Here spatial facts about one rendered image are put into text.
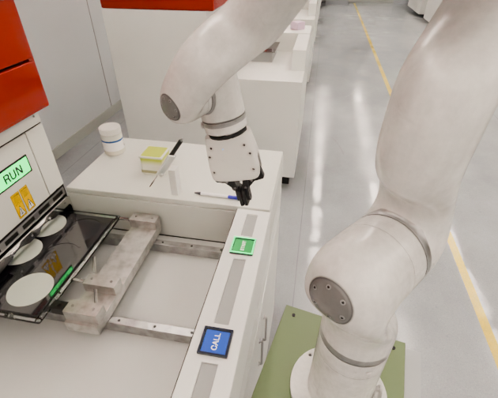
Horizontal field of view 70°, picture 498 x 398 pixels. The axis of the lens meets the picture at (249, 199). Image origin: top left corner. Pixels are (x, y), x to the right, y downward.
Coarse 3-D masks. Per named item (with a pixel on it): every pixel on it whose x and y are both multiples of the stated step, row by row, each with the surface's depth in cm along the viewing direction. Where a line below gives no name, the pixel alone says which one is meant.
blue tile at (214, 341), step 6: (210, 330) 67; (216, 330) 67; (210, 336) 66; (216, 336) 66; (222, 336) 66; (228, 336) 66; (204, 342) 65; (210, 342) 65; (216, 342) 65; (222, 342) 65; (204, 348) 64; (210, 348) 64; (216, 348) 64; (222, 348) 64; (222, 354) 63
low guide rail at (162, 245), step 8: (104, 240) 107; (112, 240) 106; (120, 240) 105; (160, 240) 105; (152, 248) 105; (160, 248) 104; (168, 248) 103; (176, 248) 103; (184, 248) 102; (192, 248) 102; (200, 248) 102; (208, 248) 102; (216, 248) 102; (200, 256) 103; (208, 256) 102; (216, 256) 102
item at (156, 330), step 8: (56, 320) 86; (64, 320) 85; (112, 320) 82; (120, 320) 82; (128, 320) 82; (136, 320) 82; (104, 328) 84; (112, 328) 83; (120, 328) 82; (128, 328) 82; (136, 328) 81; (144, 328) 81; (152, 328) 81; (160, 328) 81; (168, 328) 81; (176, 328) 81; (184, 328) 81; (152, 336) 82; (160, 336) 81; (168, 336) 81; (176, 336) 80; (184, 336) 79
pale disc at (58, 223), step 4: (56, 216) 106; (60, 216) 106; (52, 220) 104; (56, 220) 104; (60, 220) 104; (64, 220) 104; (48, 224) 103; (52, 224) 103; (56, 224) 103; (60, 224) 103; (64, 224) 103; (44, 228) 101; (48, 228) 101; (52, 228) 101; (56, 228) 101; (60, 228) 101; (40, 232) 100; (44, 232) 100; (48, 232) 100; (52, 232) 100; (36, 236) 99; (40, 236) 99
